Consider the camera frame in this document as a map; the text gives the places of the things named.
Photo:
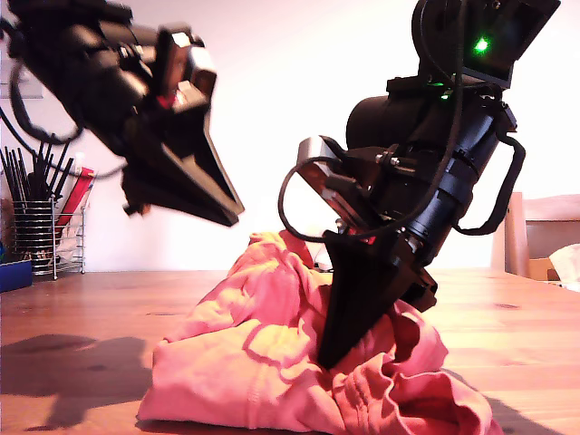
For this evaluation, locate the red paper chopstick sleeve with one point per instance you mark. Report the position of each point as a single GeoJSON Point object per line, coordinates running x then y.
{"type": "Point", "coordinates": [77, 190]}

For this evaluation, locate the wooden chair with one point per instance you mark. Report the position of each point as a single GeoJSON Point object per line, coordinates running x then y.
{"type": "Point", "coordinates": [514, 235]}

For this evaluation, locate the white paper sleeve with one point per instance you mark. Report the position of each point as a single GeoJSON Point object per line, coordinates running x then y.
{"type": "Point", "coordinates": [79, 161]}

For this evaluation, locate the white tissue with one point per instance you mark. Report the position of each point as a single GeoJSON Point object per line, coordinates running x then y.
{"type": "Point", "coordinates": [566, 263]}

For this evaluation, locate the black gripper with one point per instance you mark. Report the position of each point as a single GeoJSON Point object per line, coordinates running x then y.
{"type": "Point", "coordinates": [421, 217]}

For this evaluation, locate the pink underwear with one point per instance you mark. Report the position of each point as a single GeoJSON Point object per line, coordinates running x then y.
{"type": "Point", "coordinates": [249, 362]}

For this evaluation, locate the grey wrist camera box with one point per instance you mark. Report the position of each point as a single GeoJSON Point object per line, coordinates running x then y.
{"type": "Point", "coordinates": [312, 149]}
{"type": "Point", "coordinates": [199, 63]}

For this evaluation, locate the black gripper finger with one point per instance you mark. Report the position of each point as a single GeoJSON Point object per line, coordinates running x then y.
{"type": "Point", "coordinates": [167, 181]}
{"type": "Point", "coordinates": [213, 172]}

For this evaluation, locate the white wall rail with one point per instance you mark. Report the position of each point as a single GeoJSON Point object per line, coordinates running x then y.
{"type": "Point", "coordinates": [27, 90]}

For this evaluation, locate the dark blue box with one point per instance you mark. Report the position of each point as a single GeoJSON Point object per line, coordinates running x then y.
{"type": "Point", "coordinates": [13, 276]}

